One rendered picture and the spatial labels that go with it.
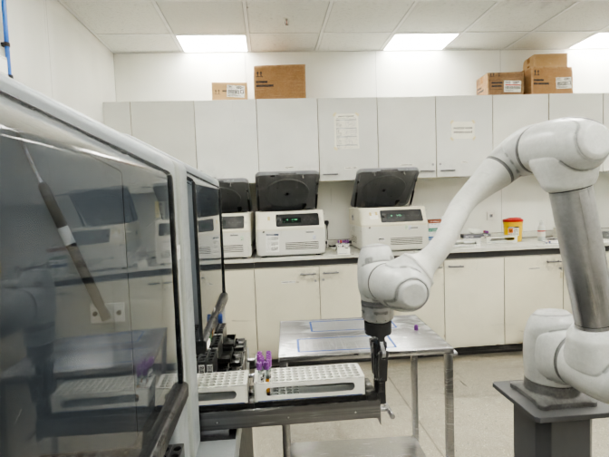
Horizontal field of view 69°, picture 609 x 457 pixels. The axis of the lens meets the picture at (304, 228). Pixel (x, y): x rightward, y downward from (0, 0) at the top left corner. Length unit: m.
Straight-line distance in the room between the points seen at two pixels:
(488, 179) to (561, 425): 0.76
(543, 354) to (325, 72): 3.33
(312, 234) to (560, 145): 2.54
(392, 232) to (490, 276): 0.90
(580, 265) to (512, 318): 2.84
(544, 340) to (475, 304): 2.46
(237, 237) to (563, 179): 2.65
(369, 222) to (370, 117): 0.93
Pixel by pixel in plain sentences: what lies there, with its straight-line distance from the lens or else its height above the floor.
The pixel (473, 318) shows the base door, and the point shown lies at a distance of 3.99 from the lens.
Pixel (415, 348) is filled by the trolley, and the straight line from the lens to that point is 1.62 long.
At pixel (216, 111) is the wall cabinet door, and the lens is 3.87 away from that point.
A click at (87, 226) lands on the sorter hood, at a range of 0.50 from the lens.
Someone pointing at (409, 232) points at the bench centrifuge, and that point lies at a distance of 3.68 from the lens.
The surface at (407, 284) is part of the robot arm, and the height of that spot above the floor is 1.15.
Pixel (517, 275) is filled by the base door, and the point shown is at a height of 0.66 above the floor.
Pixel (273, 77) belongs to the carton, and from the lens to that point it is 3.96.
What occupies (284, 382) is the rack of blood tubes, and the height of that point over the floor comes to 0.86.
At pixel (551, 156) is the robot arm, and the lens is 1.25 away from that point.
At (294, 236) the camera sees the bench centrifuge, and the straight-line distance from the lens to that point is 3.51.
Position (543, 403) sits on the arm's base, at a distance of 1.58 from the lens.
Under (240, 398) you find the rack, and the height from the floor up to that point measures 0.83.
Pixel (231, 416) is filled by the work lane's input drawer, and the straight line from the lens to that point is 1.26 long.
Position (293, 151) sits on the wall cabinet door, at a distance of 3.80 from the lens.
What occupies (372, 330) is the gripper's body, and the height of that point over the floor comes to 0.98.
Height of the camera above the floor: 1.34
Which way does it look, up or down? 4 degrees down
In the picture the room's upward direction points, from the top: 2 degrees counter-clockwise
